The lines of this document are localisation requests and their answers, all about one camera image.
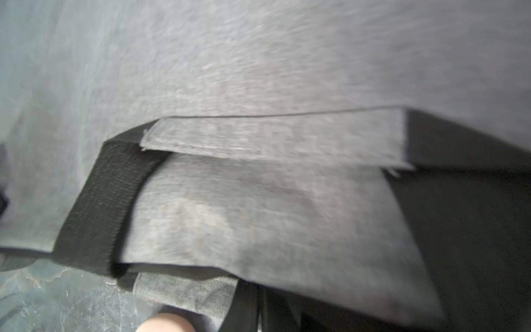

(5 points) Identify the grey laptop bag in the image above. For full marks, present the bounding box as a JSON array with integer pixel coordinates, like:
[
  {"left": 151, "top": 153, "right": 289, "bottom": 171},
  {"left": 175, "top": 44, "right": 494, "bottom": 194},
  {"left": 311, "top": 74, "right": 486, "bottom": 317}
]
[{"left": 1, "top": 1, "right": 530, "bottom": 331}]

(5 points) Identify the pink mouse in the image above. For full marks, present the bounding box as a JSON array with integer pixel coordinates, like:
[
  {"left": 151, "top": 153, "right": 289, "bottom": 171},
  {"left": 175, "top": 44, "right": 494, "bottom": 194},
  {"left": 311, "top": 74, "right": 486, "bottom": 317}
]
[{"left": 136, "top": 313, "right": 196, "bottom": 332}]

